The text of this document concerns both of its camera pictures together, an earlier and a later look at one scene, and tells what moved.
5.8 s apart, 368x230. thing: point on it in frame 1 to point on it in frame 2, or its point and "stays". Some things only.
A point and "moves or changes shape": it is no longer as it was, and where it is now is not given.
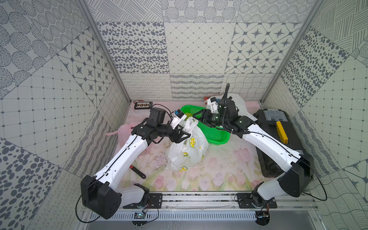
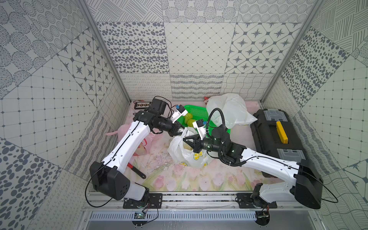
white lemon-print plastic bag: [185, 154] moves or changes shape
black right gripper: [204, 111] to [196, 145]
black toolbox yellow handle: [280, 121] stays
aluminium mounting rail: [224, 201] stays
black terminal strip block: [143, 105] stays
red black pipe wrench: [136, 171] stays
